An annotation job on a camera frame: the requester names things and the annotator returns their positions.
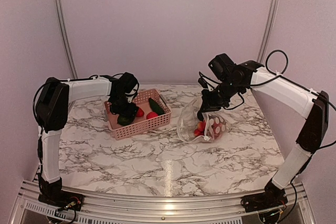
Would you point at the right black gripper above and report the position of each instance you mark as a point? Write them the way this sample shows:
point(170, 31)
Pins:
point(208, 104)

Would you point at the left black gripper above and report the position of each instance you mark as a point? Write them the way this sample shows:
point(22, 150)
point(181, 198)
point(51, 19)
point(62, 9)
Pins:
point(130, 111)

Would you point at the clear dotted zip top bag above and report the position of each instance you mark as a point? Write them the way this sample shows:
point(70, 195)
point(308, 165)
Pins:
point(194, 127)

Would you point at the green avocado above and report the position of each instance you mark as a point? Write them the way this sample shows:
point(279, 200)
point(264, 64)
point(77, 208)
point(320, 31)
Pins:
point(124, 120)

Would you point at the purple eggplant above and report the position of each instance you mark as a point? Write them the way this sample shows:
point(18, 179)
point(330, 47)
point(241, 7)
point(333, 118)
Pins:
point(218, 127)

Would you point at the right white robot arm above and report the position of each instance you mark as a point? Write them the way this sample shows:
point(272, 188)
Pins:
point(312, 107)

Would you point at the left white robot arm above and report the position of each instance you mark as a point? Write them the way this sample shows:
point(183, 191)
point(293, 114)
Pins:
point(51, 106)

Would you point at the red round fruit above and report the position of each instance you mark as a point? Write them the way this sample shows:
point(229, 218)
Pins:
point(151, 115)

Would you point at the pink perforated plastic basket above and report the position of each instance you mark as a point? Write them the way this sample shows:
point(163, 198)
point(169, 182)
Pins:
point(140, 124)

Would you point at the green cucumber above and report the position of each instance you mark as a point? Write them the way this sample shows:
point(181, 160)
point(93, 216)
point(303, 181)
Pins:
point(155, 107)

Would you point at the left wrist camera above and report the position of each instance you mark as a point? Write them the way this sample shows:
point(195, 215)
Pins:
point(128, 85)

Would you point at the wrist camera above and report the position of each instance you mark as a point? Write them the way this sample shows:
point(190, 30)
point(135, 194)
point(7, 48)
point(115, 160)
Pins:
point(128, 85)
point(221, 66)

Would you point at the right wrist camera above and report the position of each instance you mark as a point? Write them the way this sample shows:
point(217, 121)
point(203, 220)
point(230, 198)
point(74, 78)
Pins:
point(221, 66)

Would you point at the front aluminium rail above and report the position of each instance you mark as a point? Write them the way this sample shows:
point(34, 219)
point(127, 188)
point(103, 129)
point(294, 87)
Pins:
point(113, 208)

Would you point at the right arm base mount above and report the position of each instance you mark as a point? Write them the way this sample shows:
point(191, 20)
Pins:
point(262, 201)

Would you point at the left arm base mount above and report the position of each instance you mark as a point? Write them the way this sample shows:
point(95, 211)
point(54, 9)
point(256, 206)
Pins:
point(53, 194)

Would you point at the left aluminium frame post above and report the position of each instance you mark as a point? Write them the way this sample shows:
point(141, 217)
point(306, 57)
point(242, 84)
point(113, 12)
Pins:
point(65, 39)

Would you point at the aluminium frame post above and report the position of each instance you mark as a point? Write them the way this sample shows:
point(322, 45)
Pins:
point(270, 21)
point(65, 39)

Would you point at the right aluminium frame post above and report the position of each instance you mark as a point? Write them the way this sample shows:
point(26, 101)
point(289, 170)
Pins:
point(270, 21)

